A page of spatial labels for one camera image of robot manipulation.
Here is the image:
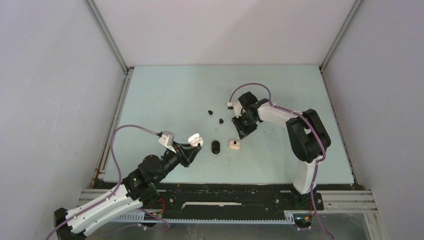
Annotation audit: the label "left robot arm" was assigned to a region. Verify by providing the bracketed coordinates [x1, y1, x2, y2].
[54, 142, 202, 240]

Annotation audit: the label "white earbud charging case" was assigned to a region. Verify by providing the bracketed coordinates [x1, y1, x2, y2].
[188, 133, 204, 147]

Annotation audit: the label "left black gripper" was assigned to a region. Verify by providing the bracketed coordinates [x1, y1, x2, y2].
[154, 140, 202, 183]

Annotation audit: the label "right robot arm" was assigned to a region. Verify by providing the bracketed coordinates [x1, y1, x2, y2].
[227, 91, 331, 209]

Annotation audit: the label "black earbud charging case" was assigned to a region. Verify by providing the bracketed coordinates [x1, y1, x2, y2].
[211, 140, 221, 155]

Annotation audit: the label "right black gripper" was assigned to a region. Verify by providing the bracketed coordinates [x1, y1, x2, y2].
[232, 111, 258, 140]

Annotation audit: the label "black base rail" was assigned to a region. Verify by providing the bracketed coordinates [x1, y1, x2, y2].
[143, 183, 325, 222]

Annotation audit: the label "aluminium frame post left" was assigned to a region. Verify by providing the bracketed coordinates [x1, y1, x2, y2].
[83, 0, 130, 74]

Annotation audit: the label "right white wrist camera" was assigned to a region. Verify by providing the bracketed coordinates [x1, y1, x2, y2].
[227, 101, 244, 118]

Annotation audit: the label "aluminium frame post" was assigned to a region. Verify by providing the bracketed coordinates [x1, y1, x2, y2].
[319, 0, 364, 73]
[83, 0, 130, 74]

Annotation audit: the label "aluminium frame post right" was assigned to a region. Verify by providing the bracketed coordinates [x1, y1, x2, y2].
[319, 0, 364, 73]

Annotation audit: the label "beige earbud charging case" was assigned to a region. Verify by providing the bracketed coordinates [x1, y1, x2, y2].
[228, 140, 241, 150]

